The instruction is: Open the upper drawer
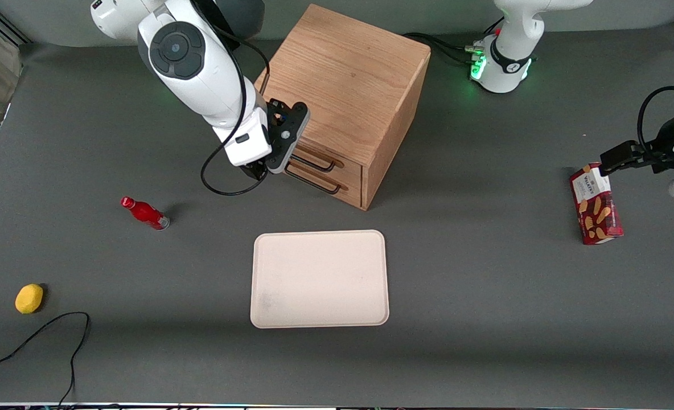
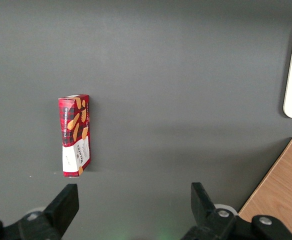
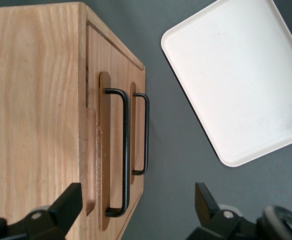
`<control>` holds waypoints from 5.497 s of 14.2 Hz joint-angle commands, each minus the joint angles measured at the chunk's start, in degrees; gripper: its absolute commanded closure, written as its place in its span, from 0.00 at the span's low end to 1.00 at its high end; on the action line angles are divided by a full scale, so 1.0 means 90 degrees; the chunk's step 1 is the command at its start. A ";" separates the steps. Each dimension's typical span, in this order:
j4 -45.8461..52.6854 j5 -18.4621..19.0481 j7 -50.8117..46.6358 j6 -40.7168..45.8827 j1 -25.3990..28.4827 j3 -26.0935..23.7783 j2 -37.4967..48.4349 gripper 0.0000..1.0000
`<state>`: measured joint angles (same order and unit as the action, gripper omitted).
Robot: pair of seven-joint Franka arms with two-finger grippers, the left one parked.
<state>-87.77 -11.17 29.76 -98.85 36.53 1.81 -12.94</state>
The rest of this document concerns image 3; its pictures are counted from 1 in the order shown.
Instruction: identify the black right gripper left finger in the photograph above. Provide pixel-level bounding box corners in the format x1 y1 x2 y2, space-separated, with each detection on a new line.
22 182 84 240

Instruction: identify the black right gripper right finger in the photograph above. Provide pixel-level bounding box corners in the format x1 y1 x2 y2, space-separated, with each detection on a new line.
185 182 258 240

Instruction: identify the long black metal drawer handle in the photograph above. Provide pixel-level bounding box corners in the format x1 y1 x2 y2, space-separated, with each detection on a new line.
104 87 132 219

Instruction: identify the oak wooden drawer cabinet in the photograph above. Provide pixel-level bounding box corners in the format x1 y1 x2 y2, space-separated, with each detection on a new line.
0 1 147 240

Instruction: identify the beige rectangular tray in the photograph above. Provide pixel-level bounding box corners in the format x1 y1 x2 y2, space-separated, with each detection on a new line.
160 0 292 168

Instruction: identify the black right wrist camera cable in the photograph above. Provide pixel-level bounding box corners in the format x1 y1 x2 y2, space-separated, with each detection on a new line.
257 204 292 240

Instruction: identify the short black metal drawer handle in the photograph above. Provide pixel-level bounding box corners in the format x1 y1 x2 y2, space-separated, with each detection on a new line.
131 92 151 177

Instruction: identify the wooden drawer with short handle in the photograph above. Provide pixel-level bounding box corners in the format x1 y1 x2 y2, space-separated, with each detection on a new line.
129 62 147 208

